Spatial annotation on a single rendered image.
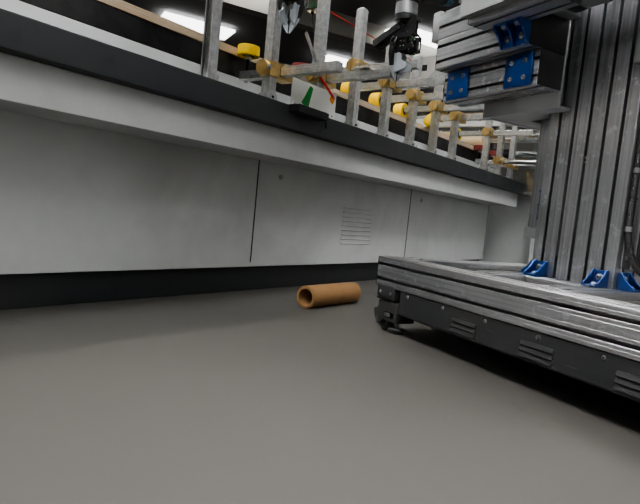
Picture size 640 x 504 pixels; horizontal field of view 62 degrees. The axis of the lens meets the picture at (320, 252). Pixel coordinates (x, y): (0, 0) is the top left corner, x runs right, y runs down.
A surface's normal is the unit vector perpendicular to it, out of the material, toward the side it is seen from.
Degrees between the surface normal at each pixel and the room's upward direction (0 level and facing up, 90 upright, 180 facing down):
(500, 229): 90
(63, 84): 90
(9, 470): 0
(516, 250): 90
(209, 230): 90
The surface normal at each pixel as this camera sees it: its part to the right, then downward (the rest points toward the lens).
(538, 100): -0.87, -0.05
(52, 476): 0.10, -0.99
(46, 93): 0.79, 0.13
